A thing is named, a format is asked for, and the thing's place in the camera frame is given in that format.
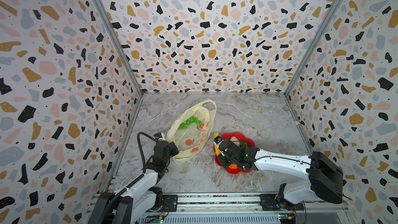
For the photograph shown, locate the orange fruit toy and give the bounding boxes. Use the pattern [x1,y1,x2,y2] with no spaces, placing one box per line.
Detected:
[229,164,237,170]

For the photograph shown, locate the red flower-shaped plate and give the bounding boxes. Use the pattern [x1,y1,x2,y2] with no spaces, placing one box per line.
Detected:
[214,132,256,175]

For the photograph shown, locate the cream plastic bag orange print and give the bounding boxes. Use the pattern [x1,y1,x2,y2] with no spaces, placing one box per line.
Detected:
[165,100,217,164]

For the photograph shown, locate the green grapes bunch toy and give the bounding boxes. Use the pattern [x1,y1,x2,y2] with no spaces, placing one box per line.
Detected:
[178,116,202,129]

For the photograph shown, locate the beige bun toy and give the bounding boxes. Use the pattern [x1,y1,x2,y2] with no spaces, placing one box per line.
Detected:
[232,141,240,147]

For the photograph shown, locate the yellow banana toy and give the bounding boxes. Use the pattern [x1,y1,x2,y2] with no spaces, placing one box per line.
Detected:
[214,133,220,157]

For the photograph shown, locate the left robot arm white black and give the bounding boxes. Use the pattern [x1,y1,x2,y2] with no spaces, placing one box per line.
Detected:
[88,140,179,224]

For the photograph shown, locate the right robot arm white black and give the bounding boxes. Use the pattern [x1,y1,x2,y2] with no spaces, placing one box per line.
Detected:
[214,136,344,204]

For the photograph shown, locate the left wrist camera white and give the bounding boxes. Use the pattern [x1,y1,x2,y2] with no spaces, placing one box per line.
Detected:
[154,132,165,141]

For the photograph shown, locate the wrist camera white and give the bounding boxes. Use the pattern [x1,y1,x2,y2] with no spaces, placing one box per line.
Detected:
[214,136,223,146]
[154,132,165,141]

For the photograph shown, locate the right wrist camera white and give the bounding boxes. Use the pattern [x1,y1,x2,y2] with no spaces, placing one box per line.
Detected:
[214,136,223,146]

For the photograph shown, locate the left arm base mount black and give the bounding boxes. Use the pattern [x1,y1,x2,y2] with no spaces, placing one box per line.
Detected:
[148,195,178,213]

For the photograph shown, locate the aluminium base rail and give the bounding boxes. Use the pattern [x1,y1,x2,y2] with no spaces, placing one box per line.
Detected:
[134,192,354,224]

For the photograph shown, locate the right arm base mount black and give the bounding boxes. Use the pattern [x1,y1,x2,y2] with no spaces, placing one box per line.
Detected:
[260,194,304,211]

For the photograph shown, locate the black corrugated cable hose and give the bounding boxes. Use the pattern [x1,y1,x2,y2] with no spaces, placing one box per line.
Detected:
[99,132,156,224]

